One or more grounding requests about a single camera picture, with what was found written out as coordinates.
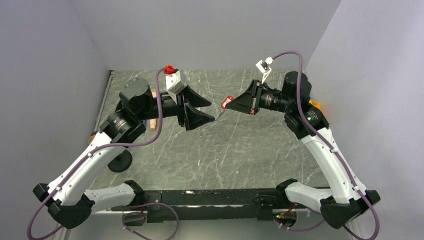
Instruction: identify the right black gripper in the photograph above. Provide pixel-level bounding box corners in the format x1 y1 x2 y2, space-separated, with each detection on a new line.
226 79 294 114

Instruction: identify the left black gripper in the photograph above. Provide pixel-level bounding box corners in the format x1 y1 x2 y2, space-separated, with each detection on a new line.
137 84 216 130

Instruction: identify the red key tag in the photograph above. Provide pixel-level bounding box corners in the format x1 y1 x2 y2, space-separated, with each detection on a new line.
220 95 234 110

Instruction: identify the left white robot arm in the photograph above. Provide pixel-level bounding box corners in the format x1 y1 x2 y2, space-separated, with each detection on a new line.
33 78 214 229

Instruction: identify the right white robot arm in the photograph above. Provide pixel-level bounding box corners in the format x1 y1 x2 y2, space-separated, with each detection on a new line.
221 71 381 229

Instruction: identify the peach marker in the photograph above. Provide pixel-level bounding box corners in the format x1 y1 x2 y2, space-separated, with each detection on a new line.
149 119 157 130

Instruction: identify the yellow bin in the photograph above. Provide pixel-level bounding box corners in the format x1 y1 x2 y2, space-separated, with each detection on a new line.
309 100 322 111

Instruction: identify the black round stand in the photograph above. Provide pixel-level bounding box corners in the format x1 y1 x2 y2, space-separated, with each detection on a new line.
107 150 133 173

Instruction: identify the brass round object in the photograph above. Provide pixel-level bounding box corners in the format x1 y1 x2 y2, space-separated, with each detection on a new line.
88 131 98 145

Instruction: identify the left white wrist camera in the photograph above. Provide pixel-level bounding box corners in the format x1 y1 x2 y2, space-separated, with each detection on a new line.
165 70 188 104

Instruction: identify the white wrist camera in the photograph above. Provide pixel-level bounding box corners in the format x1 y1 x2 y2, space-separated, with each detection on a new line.
165 70 188 104
255 56 274 84

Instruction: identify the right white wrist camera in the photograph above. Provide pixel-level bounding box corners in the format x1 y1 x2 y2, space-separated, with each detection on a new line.
255 56 274 84

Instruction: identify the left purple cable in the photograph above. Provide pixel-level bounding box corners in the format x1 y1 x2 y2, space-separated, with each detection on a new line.
27 65 175 240

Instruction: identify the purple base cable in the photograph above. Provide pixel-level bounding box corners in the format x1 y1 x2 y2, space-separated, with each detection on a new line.
121 202 180 240

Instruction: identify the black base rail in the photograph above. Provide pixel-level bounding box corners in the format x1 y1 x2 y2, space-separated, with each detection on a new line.
110 188 299 223

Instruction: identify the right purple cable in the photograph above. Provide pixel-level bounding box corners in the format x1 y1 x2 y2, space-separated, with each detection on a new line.
271 50 381 240

